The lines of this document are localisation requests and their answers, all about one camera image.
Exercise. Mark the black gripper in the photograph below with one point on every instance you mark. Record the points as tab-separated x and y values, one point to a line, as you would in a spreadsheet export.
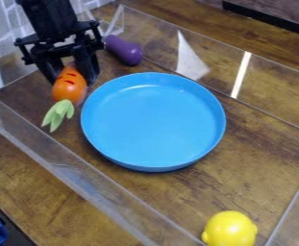
79	41

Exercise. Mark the orange toy carrot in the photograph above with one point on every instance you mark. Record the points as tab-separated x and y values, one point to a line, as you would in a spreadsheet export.
67	93

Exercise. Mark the blue round plate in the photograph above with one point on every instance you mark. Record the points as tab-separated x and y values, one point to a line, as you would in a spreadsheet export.
153	121

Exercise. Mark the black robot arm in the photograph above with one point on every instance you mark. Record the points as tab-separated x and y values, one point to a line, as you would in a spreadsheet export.
50	16

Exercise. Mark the purple toy eggplant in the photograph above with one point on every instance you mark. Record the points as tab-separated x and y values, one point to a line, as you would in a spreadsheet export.
128	51

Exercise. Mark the black bar top right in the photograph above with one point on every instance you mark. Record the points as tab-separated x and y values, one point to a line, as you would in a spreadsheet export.
261	16

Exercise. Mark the yellow toy lemon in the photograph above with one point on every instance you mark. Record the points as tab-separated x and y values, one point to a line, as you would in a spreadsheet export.
230	229

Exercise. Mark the clear acrylic enclosure wall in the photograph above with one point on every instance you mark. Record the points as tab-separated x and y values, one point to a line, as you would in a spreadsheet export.
70	198

